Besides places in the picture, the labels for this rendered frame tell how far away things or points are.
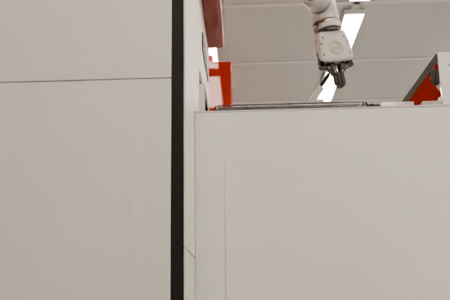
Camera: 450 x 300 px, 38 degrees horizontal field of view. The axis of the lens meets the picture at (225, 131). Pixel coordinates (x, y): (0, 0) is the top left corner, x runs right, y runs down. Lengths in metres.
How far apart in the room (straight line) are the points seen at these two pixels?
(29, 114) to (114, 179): 0.20
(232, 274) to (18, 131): 0.48
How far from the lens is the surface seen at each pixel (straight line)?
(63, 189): 1.15
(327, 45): 1.96
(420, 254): 1.34
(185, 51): 1.19
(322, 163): 1.33
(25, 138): 1.19
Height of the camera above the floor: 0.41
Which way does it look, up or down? 16 degrees up
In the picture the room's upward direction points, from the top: 1 degrees counter-clockwise
